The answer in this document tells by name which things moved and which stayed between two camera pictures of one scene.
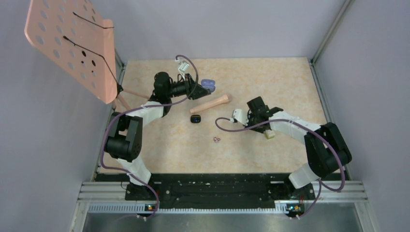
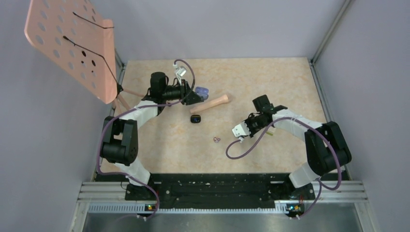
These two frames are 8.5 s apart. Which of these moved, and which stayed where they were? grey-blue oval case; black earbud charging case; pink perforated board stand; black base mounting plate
Moved: grey-blue oval case
Stayed: pink perforated board stand; black base mounting plate; black earbud charging case
